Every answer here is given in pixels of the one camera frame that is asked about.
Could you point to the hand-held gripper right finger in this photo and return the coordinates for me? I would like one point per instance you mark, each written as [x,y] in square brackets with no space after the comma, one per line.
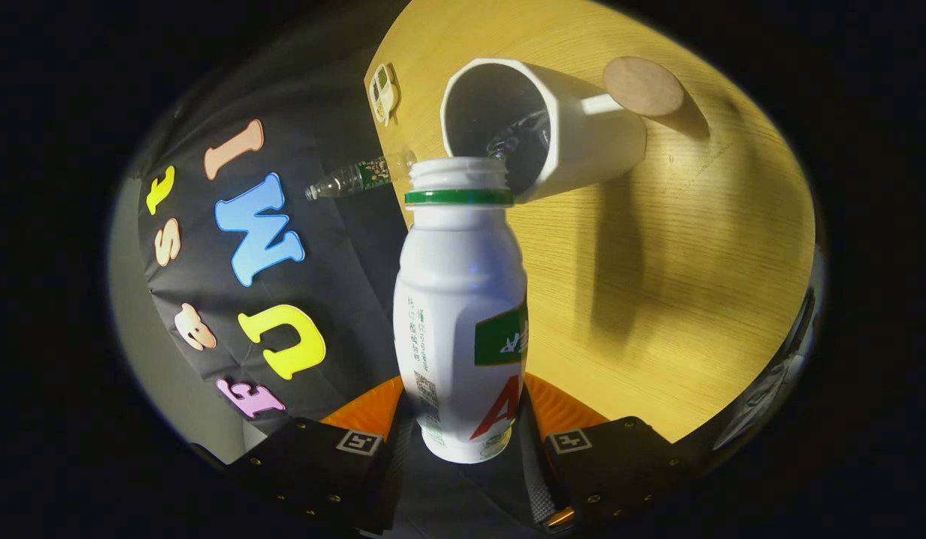
[620,464]

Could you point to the white juice bottle green label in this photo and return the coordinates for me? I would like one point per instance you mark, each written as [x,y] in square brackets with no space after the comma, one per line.
[455,299]

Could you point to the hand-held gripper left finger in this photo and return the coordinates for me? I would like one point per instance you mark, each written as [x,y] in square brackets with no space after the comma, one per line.
[320,471]

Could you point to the wooden table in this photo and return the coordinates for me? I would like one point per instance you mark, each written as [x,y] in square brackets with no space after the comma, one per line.
[657,314]

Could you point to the clear plastic water bottle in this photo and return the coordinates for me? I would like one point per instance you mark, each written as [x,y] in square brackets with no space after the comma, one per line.
[358,177]

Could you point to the white divided snack dish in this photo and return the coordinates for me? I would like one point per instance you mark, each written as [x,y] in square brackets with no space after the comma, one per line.
[383,91]

